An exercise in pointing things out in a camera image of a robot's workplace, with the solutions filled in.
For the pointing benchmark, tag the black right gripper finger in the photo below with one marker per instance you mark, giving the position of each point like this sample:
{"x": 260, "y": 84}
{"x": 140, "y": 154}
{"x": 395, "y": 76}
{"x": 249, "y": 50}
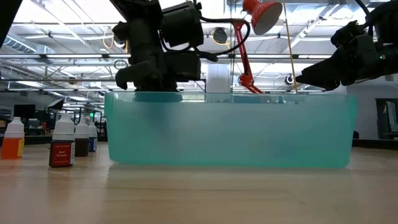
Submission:
{"x": 329, "y": 86}
{"x": 320, "y": 74}

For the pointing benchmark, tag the blue label food coloring bottle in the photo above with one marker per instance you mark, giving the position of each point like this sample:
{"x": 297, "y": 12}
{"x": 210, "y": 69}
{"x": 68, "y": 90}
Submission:
{"x": 92, "y": 144}

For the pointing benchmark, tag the dark food coloring bottle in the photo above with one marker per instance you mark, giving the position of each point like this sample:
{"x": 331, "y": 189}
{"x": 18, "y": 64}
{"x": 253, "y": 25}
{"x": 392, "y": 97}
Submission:
{"x": 82, "y": 147}

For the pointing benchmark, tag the red label food coloring bottle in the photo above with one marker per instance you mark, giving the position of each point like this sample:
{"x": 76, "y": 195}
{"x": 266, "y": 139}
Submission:
{"x": 61, "y": 154}

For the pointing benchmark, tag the orange food coloring bottle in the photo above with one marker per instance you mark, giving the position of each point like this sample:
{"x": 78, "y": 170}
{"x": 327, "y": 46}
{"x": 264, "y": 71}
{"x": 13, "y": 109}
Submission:
{"x": 12, "y": 149}

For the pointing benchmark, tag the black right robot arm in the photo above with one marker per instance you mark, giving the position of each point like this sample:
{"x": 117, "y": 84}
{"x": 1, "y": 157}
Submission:
{"x": 388, "y": 25}

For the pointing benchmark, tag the small black ceiling reel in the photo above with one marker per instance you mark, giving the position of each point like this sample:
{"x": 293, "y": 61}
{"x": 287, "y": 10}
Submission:
{"x": 289, "y": 79}

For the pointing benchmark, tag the white building column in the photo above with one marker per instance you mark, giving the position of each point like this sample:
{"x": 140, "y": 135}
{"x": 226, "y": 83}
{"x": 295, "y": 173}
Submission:
{"x": 218, "y": 77}

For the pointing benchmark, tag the dark glass door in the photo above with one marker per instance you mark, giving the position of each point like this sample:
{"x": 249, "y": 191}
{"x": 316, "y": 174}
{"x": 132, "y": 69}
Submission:
{"x": 385, "y": 118}

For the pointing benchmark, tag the red desk lamp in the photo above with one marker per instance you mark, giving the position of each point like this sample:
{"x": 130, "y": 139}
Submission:
{"x": 264, "y": 15}

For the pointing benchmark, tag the teal translucent plastic bin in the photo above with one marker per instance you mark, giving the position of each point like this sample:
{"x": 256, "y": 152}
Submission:
{"x": 230, "y": 133}

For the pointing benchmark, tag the black tilted screen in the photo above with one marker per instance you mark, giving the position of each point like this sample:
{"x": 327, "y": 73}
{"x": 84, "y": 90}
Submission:
{"x": 56, "y": 104}

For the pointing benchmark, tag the black monitor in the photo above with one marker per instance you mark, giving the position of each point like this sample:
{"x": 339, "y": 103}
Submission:
{"x": 24, "y": 111}

